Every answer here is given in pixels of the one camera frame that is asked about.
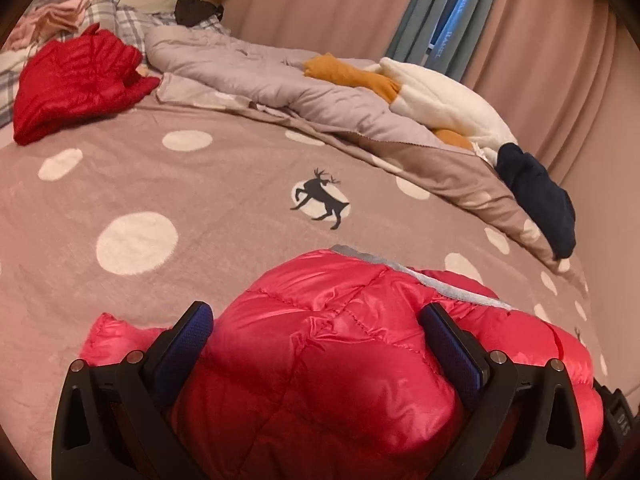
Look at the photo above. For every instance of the pile of pink clothes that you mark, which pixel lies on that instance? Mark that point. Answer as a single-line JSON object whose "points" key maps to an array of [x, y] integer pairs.
{"points": [[50, 17]]}

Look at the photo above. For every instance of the white goose plush toy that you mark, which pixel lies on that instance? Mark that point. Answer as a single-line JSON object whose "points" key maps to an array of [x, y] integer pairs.
{"points": [[440, 100]]}

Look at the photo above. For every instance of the pink curtain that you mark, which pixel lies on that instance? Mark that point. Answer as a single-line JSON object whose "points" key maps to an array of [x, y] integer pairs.
{"points": [[565, 60], [325, 0]]}

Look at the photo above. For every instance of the plaid bedding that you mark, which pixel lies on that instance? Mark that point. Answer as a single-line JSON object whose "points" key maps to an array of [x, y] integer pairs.
{"points": [[127, 17]]}

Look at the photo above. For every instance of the dark red down jacket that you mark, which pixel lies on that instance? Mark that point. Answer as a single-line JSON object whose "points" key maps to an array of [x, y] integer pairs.
{"points": [[75, 80]]}

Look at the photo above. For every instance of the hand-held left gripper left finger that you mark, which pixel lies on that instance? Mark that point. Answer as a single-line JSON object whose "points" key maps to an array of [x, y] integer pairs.
{"points": [[181, 350]]}

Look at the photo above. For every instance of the pink hooded down jacket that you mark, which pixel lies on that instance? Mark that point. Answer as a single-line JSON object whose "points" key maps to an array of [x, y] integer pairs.
{"points": [[330, 360]]}

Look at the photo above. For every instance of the grey quilt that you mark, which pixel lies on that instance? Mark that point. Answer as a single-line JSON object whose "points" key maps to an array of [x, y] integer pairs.
{"points": [[250, 70]]}

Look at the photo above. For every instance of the polka dot bed cover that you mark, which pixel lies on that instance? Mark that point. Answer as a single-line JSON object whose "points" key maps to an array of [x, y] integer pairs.
{"points": [[200, 200]]}

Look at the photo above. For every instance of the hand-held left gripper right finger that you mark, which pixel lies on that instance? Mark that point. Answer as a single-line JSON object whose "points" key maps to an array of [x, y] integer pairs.
{"points": [[456, 355]]}

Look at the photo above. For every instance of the navy blue garment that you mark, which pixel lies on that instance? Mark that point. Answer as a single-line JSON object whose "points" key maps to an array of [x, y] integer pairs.
{"points": [[540, 195]]}

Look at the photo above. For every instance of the blue-grey curtain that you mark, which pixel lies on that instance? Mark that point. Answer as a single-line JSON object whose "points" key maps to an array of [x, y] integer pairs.
{"points": [[445, 10]]}

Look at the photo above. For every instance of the dark brown cloth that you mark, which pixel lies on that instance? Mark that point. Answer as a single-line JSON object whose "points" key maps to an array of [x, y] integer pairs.
{"points": [[197, 10]]}

